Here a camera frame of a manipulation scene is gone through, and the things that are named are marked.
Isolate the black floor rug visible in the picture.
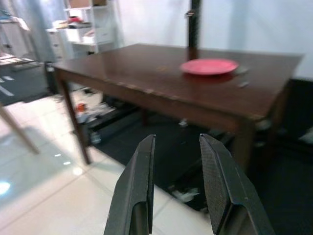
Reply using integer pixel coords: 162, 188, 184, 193
92, 107, 313, 235

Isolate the black upright pole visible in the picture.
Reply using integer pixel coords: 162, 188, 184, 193
186, 0, 201, 61

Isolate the dark grey floor mat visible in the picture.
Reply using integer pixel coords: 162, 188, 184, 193
0, 62, 51, 106

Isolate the red round plate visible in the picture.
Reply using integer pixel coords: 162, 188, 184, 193
179, 58, 239, 76

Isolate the white shelf unit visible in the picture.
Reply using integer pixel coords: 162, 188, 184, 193
46, 0, 118, 60

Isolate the grey curtain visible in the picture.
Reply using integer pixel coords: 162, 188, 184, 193
7, 0, 55, 62

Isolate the light wooden furniture leg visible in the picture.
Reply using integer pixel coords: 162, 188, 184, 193
0, 102, 40, 155

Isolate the dark brown wooden table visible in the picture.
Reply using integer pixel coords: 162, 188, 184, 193
52, 43, 305, 172

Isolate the black low cabinet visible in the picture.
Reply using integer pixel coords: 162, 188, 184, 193
285, 77, 313, 150

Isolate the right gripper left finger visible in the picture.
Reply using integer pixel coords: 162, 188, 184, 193
104, 134, 156, 235

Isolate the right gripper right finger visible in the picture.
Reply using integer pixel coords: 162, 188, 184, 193
199, 133, 273, 235

